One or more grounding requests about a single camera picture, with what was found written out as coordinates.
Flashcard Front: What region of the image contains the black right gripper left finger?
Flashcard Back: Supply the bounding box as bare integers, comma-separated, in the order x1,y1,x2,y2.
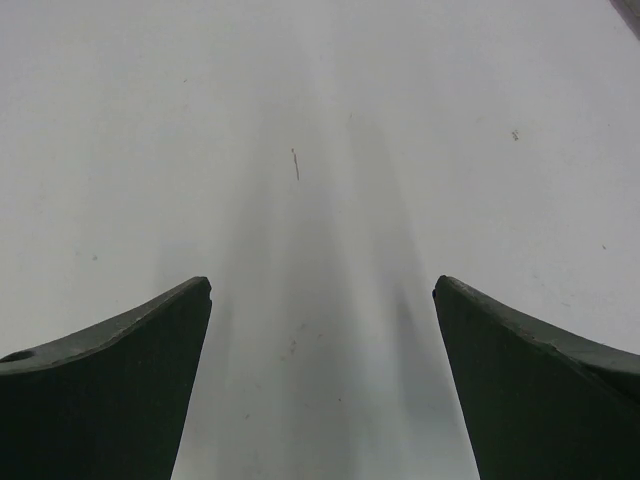
1,277,212,479

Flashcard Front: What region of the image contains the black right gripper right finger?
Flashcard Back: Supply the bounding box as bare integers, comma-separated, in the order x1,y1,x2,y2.
432,276,639,479

